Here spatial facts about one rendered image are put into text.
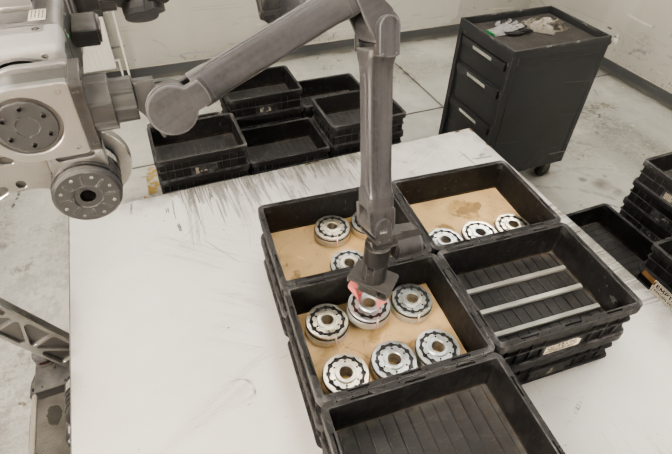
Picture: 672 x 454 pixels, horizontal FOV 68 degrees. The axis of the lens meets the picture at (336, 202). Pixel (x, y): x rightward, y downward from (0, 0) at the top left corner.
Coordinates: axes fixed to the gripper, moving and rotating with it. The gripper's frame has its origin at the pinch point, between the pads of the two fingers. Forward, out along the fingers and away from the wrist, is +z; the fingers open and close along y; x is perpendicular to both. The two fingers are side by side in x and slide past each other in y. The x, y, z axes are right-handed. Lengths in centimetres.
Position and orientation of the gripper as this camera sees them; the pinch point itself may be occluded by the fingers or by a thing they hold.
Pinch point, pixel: (369, 301)
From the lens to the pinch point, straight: 119.7
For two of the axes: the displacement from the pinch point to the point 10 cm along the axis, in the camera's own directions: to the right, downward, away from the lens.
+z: -0.5, 7.6, 6.5
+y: -8.9, -3.3, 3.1
